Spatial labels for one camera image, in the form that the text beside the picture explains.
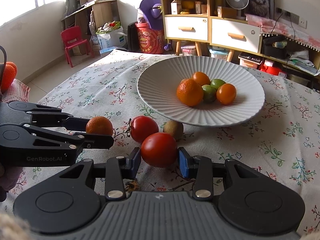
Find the small orange mandarin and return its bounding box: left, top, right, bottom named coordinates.
left=86, top=116, right=113, bottom=136

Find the red tomato with stem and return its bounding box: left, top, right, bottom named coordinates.
left=130, top=115, right=159, bottom=144

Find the brown kiwi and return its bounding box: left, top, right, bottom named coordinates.
left=163, top=120, right=184, bottom=140

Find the large orange mandarin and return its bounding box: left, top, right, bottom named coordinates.
left=176, top=79, right=204, bottom=107

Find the smooth orange persimmon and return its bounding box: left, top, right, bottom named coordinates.
left=216, top=83, right=237, bottom=105

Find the left hand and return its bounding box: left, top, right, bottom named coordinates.
left=0, top=165, right=23, bottom=202

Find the green fruit front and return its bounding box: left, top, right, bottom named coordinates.
left=202, top=85, right=216, bottom=103

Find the green fruit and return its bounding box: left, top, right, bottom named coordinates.
left=202, top=85, right=216, bottom=103
left=210, top=79, right=226, bottom=90

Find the white ribbed plate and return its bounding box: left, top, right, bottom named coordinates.
left=137, top=56, right=265, bottom=127

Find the red plastic chair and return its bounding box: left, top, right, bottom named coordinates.
left=61, top=25, right=94, bottom=68

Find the green fruit back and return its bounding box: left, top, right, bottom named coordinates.
left=210, top=79, right=226, bottom=90

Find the orange persimmon in plate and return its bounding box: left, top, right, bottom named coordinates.
left=192, top=72, right=211, bottom=86

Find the floral tablecloth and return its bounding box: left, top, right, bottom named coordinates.
left=0, top=49, right=320, bottom=237

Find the red snack bucket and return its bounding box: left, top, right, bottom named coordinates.
left=135, top=22, right=164, bottom=54

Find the low wooden tv cabinet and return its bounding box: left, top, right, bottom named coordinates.
left=259, top=33, right=319, bottom=90

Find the purple toy figure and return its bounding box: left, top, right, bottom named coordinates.
left=137, top=0, right=163, bottom=30

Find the pink floral cloth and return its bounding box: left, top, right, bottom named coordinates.
left=245, top=14, right=319, bottom=50

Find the wooden shelf cabinet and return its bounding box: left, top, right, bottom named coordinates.
left=161, top=0, right=261, bottom=61

